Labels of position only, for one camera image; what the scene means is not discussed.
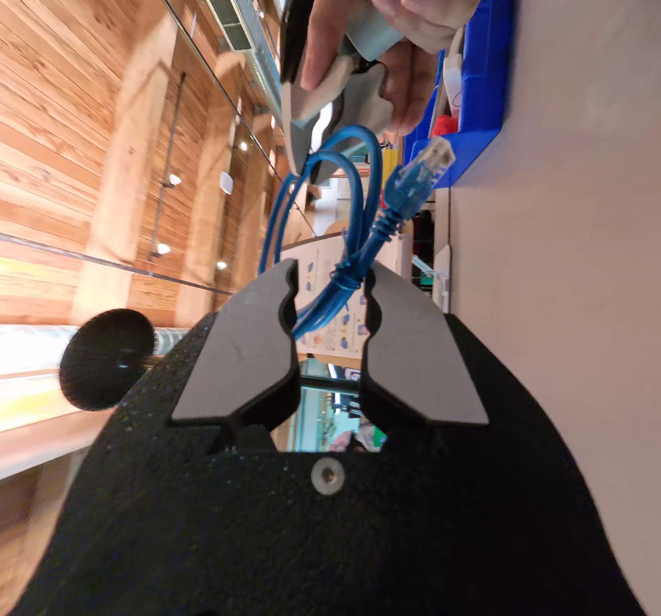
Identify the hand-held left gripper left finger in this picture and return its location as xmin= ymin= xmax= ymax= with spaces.
xmin=171 ymin=259 xmax=301 ymax=428

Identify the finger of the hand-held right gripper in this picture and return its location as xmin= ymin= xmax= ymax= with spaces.
xmin=310 ymin=63 xmax=394 ymax=186
xmin=280 ymin=53 xmax=353 ymax=179

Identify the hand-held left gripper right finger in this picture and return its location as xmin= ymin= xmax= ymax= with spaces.
xmin=359 ymin=262 xmax=490 ymax=428

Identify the blue ethernet cable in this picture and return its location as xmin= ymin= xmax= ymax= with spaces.
xmin=258 ymin=124 xmax=456 ymax=342

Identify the white vent grille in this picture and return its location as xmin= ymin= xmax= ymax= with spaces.
xmin=203 ymin=0 xmax=254 ymax=53

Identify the white packet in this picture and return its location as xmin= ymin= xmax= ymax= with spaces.
xmin=439 ymin=27 xmax=468 ymax=131

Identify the white instruction sheet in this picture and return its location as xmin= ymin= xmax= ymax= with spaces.
xmin=281 ymin=219 xmax=414 ymax=361

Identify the blue plastic bin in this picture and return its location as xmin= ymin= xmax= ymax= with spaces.
xmin=403 ymin=0 xmax=517 ymax=189

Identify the printed instruction sheet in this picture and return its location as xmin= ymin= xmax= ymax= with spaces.
xmin=295 ymin=234 xmax=411 ymax=358

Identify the black fuzzy windscreen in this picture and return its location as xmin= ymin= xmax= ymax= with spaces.
xmin=59 ymin=309 xmax=156 ymax=411

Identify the metal ventilation duct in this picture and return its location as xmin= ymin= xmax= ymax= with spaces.
xmin=0 ymin=324 xmax=199 ymax=369
xmin=193 ymin=0 xmax=290 ymax=111

